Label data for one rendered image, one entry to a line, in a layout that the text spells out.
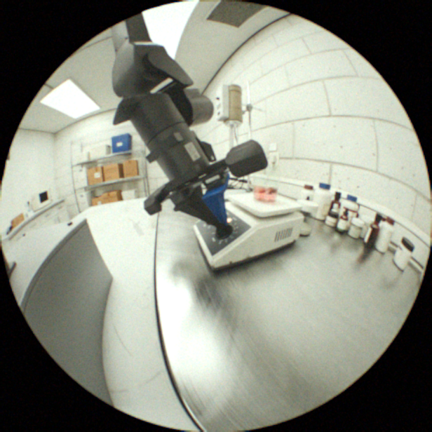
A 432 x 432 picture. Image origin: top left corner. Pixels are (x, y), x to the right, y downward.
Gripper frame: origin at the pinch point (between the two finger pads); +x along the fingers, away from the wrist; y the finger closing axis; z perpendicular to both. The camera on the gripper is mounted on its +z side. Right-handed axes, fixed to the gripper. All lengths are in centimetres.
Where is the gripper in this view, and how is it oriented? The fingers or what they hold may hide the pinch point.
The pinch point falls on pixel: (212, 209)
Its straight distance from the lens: 18.9
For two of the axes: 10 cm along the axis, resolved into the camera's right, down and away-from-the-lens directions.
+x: 4.7, 7.4, 4.9
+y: -8.6, 2.5, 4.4
